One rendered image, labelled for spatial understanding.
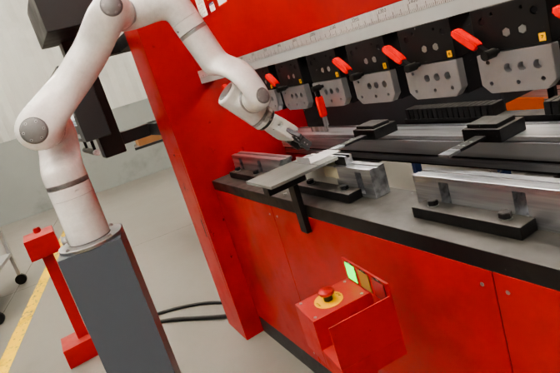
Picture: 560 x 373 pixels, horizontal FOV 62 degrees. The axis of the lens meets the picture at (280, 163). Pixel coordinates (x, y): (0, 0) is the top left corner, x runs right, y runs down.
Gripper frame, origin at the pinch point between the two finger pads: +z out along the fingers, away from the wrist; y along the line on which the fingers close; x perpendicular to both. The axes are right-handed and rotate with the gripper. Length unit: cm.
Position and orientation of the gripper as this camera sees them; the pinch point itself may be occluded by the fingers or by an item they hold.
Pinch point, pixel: (301, 143)
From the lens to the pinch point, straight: 156.4
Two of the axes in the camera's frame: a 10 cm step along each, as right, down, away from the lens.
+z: 7.5, 4.9, 4.5
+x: -4.5, 8.7, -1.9
